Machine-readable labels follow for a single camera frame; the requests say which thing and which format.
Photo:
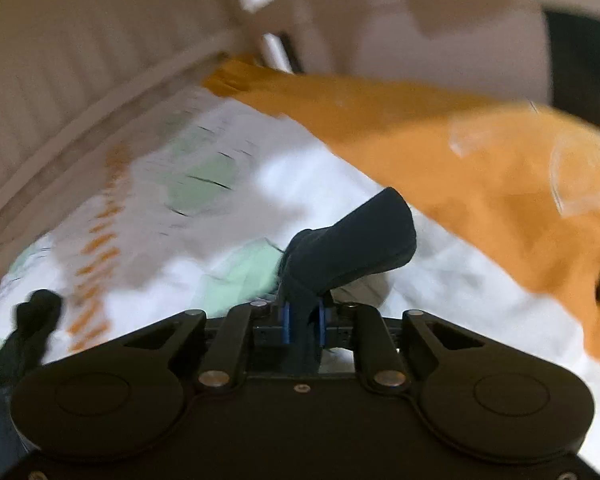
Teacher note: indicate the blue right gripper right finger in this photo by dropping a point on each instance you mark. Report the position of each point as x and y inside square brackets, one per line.
[323, 315]

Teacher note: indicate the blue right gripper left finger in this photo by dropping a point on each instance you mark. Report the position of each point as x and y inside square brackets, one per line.
[284, 322]

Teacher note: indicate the black zip hoodie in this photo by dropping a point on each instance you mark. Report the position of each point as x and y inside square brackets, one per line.
[192, 397]

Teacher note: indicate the white leaf-print bed sheet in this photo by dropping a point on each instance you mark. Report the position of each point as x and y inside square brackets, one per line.
[188, 199]

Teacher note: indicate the cream wooden bed frame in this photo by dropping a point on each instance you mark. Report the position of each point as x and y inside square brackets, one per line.
[72, 70]

